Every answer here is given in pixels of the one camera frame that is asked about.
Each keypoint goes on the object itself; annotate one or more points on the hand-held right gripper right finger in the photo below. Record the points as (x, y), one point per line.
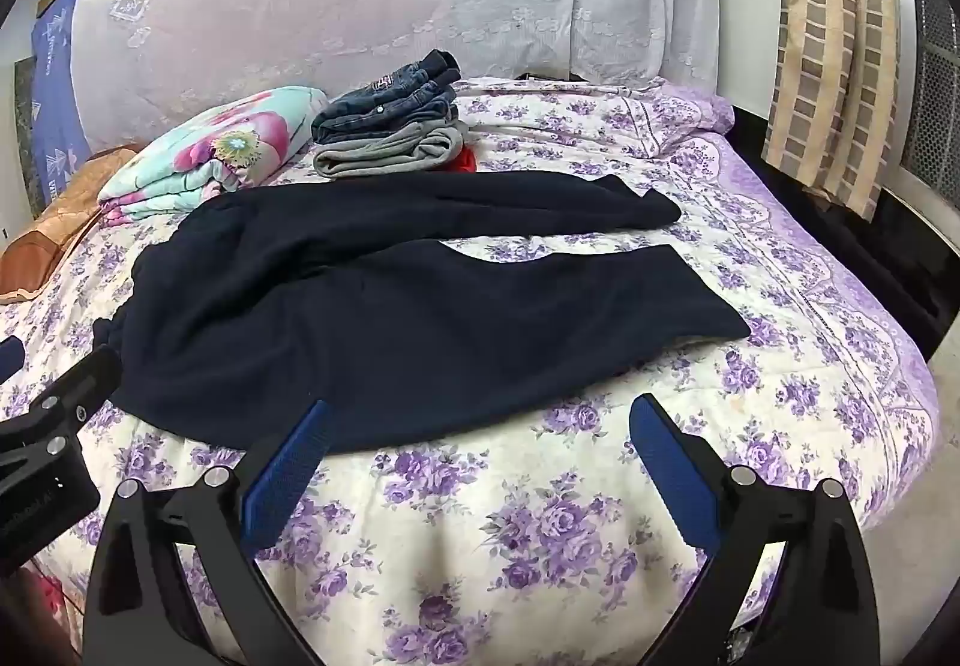
(671, 467)

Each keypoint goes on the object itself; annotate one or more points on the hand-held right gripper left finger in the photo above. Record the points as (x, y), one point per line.
(289, 463)

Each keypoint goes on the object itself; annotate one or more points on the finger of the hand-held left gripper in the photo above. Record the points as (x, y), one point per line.
(9, 356)
(75, 396)

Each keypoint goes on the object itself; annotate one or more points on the navy blue pants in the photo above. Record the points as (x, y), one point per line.
(390, 321)

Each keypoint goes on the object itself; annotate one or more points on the folded grey pants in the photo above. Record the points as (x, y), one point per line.
(382, 154)

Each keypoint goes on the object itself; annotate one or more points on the red floral cloth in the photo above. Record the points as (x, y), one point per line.
(54, 602)

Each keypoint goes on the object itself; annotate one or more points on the orange brown pillow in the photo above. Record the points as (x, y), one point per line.
(60, 223)

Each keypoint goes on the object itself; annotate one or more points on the purple floral bed sheet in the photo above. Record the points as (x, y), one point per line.
(525, 501)

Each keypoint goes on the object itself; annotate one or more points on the grey mottled board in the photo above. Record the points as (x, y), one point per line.
(28, 133)

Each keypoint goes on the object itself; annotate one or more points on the blue patterned pillow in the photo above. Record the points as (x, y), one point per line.
(54, 88)

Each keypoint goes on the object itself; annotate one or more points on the folded teal pink floral blanket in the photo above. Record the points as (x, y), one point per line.
(225, 145)

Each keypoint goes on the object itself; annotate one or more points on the folded red garment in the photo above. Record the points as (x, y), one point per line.
(461, 160)

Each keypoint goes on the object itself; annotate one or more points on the folded blue jeans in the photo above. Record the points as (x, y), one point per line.
(390, 103)

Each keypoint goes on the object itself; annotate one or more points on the beige grey striped curtain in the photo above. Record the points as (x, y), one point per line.
(825, 51)

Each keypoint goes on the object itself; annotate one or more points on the metal mesh panel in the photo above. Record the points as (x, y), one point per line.
(930, 73)

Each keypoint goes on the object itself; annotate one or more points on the dark bed frame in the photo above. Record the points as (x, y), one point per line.
(885, 246)

